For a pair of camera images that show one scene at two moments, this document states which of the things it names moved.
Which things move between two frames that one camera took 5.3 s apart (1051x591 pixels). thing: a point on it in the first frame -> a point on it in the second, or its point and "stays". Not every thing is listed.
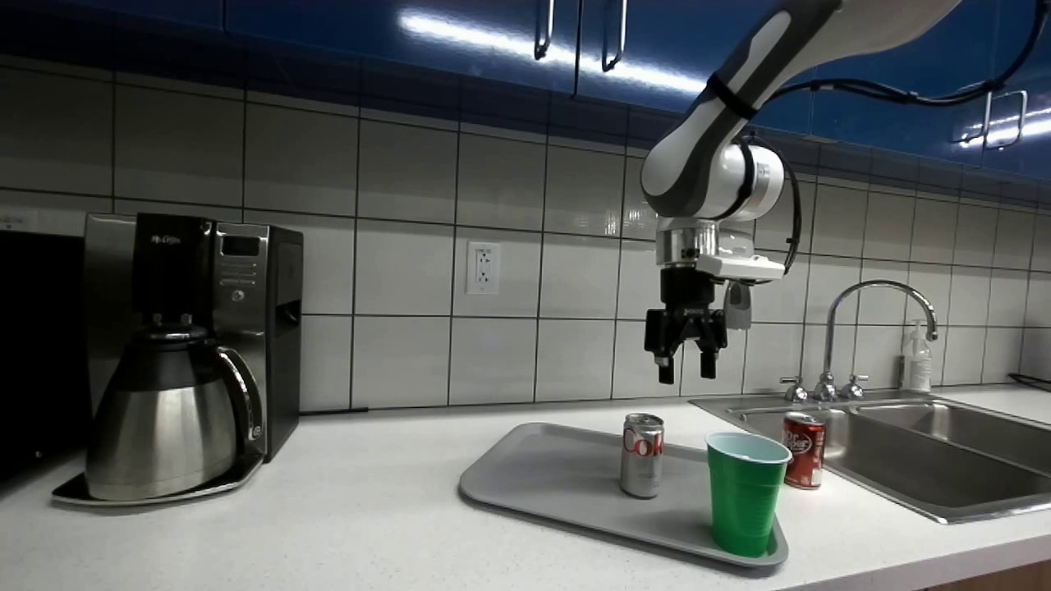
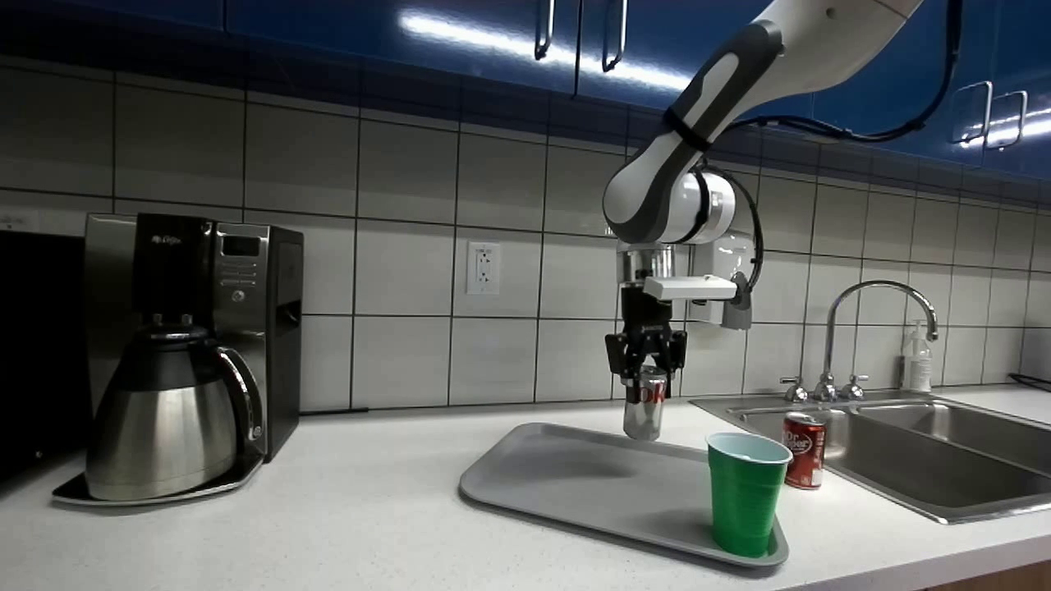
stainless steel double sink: [944, 457] stays
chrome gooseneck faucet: [851, 388] stays
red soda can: [806, 443] stays
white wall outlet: [483, 266] stays
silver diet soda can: [641, 455] -> [646, 419]
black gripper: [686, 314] -> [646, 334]
